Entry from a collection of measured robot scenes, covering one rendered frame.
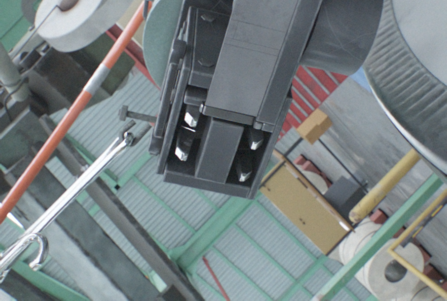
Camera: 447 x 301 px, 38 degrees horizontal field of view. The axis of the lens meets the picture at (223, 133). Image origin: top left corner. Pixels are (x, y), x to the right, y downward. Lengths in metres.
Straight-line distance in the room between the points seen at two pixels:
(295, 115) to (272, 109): 5.08
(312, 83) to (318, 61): 5.10
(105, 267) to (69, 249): 0.08
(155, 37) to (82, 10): 0.58
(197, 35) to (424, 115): 0.18
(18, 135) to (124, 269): 0.32
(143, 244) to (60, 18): 0.44
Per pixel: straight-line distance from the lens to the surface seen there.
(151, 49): 0.60
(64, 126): 0.75
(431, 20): 0.59
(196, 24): 0.52
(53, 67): 1.28
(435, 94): 0.50
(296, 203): 10.50
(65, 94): 1.28
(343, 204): 10.93
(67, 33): 1.15
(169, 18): 0.58
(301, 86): 5.53
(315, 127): 9.45
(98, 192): 1.23
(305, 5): 0.41
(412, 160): 4.42
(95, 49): 1.41
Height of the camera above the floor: 1.46
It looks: 1 degrees down
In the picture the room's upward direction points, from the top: 135 degrees counter-clockwise
